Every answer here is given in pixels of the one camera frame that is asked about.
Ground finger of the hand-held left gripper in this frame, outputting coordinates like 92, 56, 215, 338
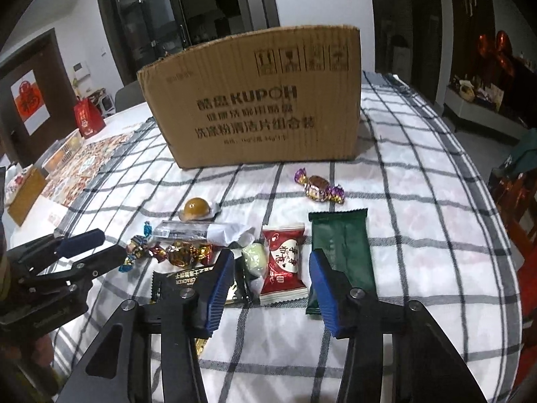
19, 245, 128, 291
6, 229, 106, 270

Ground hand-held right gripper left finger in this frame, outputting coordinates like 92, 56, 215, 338
63, 249, 236, 403

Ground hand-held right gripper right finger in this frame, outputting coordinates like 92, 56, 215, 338
308, 249, 489, 403

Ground black cracker packet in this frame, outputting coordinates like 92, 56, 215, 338
149, 266, 236, 305

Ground small blue candy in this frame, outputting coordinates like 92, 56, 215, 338
118, 220, 154, 273

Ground pale green candy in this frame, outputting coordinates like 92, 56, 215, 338
235, 238, 269, 307

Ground brown gold candy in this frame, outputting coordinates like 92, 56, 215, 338
151, 239, 214, 267

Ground red snack packet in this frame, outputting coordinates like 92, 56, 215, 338
259, 223, 309, 306

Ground dark green snack packet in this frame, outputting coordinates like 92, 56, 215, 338
305, 209, 377, 316

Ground brown cardboard box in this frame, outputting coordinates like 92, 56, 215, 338
136, 25, 362, 171

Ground long silver snack packet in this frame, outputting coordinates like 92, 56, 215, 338
152, 218, 256, 246

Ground wooden tissue box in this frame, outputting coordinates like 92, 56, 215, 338
6, 166, 49, 225

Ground patterned table mat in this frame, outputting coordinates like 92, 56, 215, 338
40, 130, 139, 208

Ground amber jelly cup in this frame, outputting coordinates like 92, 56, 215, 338
180, 196, 222, 222

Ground clear plastic food container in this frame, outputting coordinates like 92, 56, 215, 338
42, 128, 85, 173

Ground purple wrapped candy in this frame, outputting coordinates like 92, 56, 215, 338
294, 168, 345, 204

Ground checked white tablecloth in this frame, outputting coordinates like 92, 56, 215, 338
50, 69, 525, 403

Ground red gift bag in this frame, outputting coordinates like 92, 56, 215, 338
73, 96, 106, 139

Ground white plastic stool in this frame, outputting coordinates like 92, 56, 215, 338
90, 88, 116, 118

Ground red and white door poster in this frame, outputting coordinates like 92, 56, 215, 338
10, 71, 50, 135

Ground grey chair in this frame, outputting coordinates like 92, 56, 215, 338
114, 80, 147, 112

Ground brown wooden door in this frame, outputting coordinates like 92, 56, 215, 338
0, 27, 78, 169

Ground red wooden chair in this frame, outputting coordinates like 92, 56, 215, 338
489, 168, 537, 345

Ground dark glass door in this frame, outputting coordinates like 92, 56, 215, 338
94, 0, 280, 89

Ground dark sideboard cabinet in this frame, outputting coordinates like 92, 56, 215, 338
445, 84, 529, 131

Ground red balloons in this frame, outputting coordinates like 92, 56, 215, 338
476, 29, 517, 78

